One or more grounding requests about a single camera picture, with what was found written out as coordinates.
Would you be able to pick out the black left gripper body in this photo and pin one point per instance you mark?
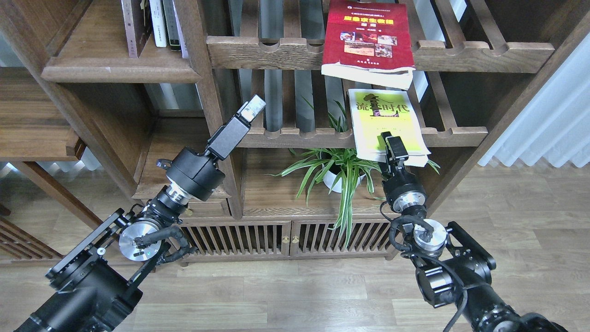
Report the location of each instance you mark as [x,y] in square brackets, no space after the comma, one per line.
[194,175]

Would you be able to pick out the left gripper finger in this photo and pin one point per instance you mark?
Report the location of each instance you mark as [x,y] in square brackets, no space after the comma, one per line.
[250,110]

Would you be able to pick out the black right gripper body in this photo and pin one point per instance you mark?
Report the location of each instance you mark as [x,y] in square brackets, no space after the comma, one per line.
[404,193]

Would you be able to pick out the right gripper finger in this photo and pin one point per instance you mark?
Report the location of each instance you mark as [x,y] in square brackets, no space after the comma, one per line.
[386,135]

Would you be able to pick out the yellow green book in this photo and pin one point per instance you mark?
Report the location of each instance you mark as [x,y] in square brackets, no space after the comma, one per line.
[375,111]

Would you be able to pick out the maroon book white characters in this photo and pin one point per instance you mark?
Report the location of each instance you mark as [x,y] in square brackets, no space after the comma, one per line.
[138,25]

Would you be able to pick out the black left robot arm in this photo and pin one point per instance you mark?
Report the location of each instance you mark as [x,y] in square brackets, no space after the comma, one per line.
[97,283]

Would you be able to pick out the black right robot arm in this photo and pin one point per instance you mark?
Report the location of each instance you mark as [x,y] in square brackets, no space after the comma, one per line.
[451,267]

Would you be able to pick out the green spider plant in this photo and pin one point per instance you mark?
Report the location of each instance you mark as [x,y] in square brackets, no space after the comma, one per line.
[317,161]

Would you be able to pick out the white plant pot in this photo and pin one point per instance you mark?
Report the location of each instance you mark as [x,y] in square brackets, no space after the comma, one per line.
[334,185]

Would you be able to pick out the pale upright book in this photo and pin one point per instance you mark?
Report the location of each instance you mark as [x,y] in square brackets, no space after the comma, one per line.
[182,42]

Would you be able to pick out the red book with photos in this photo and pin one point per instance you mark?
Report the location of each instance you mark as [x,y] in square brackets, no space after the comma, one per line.
[368,43]

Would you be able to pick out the brass drawer knob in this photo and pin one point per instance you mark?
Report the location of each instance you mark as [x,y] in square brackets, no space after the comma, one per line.
[288,239]

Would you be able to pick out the dark upright book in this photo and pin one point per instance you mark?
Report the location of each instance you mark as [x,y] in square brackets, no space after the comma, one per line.
[171,25]

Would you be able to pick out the dark wooden bookshelf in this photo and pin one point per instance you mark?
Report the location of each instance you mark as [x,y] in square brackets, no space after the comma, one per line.
[129,110]

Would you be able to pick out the white upright book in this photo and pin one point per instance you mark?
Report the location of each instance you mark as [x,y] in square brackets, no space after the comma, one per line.
[158,22]

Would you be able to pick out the white curtain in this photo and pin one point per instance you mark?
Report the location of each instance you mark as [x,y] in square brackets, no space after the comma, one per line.
[554,128]

